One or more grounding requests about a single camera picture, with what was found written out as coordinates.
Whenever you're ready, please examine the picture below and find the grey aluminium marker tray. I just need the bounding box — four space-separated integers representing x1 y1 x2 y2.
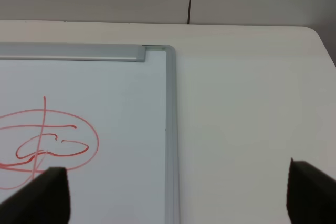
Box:
1 42 146 62

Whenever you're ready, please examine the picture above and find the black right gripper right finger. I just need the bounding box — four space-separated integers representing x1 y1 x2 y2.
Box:
286 159 335 224

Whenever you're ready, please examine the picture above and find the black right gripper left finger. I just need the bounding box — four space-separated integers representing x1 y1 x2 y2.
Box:
1 167 70 223

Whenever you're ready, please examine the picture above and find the white whiteboard with aluminium frame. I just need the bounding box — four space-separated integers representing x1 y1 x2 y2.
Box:
1 45 180 223

